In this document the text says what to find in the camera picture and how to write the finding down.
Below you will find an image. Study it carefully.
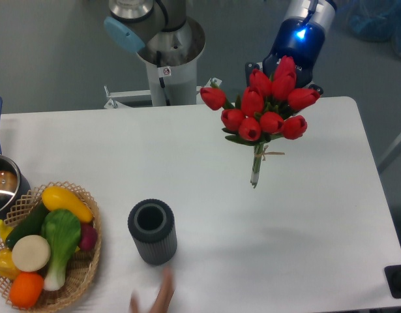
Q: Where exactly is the blue plastic bag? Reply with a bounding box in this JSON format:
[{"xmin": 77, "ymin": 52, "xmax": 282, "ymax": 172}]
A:
[{"xmin": 335, "ymin": 1, "xmax": 401, "ymax": 59}]

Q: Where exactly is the purple red radish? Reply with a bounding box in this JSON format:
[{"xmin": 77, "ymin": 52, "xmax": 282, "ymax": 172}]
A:
[{"xmin": 78, "ymin": 224, "xmax": 98, "ymax": 251}]

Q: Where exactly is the orange fruit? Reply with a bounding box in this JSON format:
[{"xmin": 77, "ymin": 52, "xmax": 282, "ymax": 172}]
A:
[{"xmin": 8, "ymin": 272, "xmax": 44, "ymax": 309}]

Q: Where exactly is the yellow banana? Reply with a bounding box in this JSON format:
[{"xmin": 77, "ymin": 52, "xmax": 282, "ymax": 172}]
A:
[{"xmin": 0, "ymin": 219, "xmax": 13, "ymax": 243}]

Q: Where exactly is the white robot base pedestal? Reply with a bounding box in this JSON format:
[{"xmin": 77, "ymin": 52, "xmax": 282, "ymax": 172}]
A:
[{"xmin": 104, "ymin": 0, "xmax": 205, "ymax": 106}]

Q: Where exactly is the black device at table edge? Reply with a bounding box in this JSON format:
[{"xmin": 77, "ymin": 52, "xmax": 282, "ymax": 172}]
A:
[{"xmin": 384, "ymin": 265, "xmax": 401, "ymax": 299}]

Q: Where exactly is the woven wicker basket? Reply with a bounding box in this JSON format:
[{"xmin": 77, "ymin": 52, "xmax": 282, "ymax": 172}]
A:
[{"xmin": 0, "ymin": 181, "xmax": 102, "ymax": 312}]

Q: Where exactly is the green bok choy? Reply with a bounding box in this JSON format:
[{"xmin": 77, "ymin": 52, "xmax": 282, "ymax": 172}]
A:
[{"xmin": 41, "ymin": 209, "xmax": 81, "ymax": 291}]

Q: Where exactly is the blurred human hand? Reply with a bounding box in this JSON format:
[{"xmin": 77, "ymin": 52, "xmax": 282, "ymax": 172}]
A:
[{"xmin": 128, "ymin": 267, "xmax": 175, "ymax": 313}]

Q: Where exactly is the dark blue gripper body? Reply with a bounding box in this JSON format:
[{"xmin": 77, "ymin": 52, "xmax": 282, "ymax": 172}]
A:
[{"xmin": 262, "ymin": 18, "xmax": 325, "ymax": 87}]

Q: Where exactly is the yellow bell pepper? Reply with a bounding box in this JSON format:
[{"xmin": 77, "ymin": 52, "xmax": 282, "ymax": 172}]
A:
[{"xmin": 0, "ymin": 248, "xmax": 21, "ymax": 280}]

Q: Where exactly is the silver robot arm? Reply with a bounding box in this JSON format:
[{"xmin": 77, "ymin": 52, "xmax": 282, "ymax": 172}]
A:
[{"xmin": 245, "ymin": 0, "xmax": 336, "ymax": 95}]

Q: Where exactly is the dark grey ribbed vase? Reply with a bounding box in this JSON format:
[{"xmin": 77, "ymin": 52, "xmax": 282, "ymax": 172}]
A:
[{"xmin": 127, "ymin": 199, "xmax": 177, "ymax": 265}]

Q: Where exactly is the red tulip bouquet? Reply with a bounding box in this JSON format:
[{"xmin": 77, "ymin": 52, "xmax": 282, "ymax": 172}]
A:
[{"xmin": 200, "ymin": 56, "xmax": 320, "ymax": 187}]

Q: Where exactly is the round beige bun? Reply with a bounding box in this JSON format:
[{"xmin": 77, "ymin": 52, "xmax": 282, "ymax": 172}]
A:
[{"xmin": 12, "ymin": 235, "xmax": 51, "ymax": 272}]

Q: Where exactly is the yellow squash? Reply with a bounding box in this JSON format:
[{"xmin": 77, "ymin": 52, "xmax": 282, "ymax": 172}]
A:
[{"xmin": 41, "ymin": 186, "xmax": 93, "ymax": 223}]

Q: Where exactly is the blue handled saucepan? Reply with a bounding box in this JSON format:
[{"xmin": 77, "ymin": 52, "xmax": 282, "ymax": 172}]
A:
[{"xmin": 0, "ymin": 97, "xmax": 30, "ymax": 219}]

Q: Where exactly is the dark green cucumber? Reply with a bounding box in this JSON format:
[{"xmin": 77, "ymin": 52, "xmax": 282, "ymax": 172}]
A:
[{"xmin": 5, "ymin": 202, "xmax": 50, "ymax": 250}]

